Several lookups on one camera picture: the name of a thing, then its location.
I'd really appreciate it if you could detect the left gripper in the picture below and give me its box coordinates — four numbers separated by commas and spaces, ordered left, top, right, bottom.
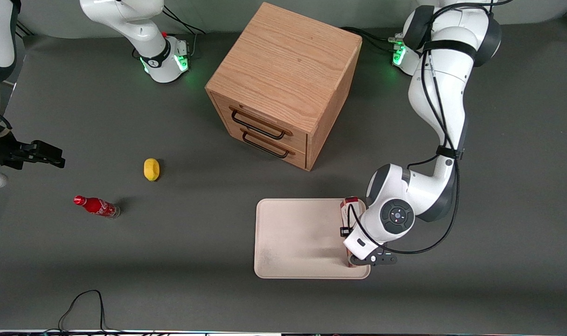
340, 227, 399, 267

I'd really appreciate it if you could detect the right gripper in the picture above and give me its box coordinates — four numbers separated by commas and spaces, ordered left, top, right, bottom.
0, 120, 66, 169

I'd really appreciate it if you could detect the red cookie box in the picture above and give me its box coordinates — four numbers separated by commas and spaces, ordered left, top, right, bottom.
340, 196, 365, 269

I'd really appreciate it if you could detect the beige plastic tray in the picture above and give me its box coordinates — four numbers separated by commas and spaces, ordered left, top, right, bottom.
254, 198, 371, 280

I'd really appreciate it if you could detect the red cola bottle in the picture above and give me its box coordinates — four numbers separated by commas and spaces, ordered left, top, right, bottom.
73, 195, 121, 219

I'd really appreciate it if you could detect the yellow lemon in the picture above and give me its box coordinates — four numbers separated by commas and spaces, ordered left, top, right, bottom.
143, 158, 161, 182

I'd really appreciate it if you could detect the wooden drawer front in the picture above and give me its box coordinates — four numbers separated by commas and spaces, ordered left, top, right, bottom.
210, 92, 308, 151
227, 125, 308, 170

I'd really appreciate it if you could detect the wooden drawer cabinet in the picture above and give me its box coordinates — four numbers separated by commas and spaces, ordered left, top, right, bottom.
205, 2, 363, 172

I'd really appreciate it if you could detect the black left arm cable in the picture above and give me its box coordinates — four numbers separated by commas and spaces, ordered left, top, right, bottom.
347, 0, 512, 256

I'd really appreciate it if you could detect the black metal drawer handle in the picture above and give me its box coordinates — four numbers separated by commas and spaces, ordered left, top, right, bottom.
242, 132, 290, 159
231, 109, 287, 140

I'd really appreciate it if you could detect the black looped table cable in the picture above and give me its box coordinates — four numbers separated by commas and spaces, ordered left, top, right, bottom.
43, 289, 155, 335

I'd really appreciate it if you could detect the black right base cable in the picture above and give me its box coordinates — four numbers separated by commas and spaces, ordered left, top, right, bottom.
162, 5, 207, 59

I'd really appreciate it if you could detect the black base cable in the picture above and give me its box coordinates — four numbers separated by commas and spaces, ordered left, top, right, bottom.
162, 5, 207, 59
340, 26, 405, 55

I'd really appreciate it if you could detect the black left base cable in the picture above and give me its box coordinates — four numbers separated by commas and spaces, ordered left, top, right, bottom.
340, 26, 405, 55

